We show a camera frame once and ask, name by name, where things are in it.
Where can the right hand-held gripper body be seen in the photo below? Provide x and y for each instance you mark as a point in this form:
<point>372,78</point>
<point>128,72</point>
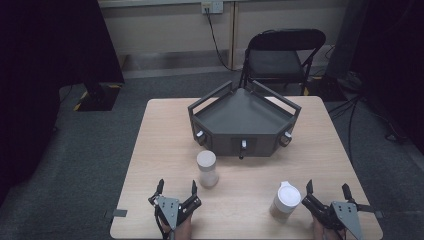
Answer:
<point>346,216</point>

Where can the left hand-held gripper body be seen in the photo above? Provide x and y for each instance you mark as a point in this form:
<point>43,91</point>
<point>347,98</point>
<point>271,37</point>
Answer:
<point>168,208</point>

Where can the white cup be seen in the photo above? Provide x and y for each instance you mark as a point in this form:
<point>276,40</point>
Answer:
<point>206,165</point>

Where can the dark grey corner rack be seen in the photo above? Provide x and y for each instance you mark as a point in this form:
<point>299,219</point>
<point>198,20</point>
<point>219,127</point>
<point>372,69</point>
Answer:
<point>243,113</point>

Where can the person's left hand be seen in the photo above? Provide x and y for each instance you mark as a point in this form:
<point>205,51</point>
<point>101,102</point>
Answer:
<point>183,230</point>

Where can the person's right hand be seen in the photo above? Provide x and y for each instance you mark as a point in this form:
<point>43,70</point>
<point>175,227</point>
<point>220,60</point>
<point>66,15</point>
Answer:
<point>321,231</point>

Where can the grey tape strip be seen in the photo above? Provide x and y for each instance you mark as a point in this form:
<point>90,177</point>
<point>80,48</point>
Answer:
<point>379,214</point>
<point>119,212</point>

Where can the black rack hook white tab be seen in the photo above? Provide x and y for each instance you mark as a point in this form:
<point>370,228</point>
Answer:
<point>200,136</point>
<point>243,146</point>
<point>286,138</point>

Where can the black stand base striped tape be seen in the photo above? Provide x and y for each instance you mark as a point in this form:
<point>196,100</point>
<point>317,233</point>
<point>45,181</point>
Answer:
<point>325,88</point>
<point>100,96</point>

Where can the black folding chair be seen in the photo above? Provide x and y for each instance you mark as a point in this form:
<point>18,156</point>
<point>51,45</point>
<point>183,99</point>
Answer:
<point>276,63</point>

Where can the black curtain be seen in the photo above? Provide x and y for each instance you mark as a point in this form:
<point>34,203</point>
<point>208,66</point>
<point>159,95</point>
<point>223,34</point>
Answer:
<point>393,60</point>
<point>40,66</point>

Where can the white wall socket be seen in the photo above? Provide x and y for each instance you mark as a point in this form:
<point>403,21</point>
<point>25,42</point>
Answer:
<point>212,6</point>

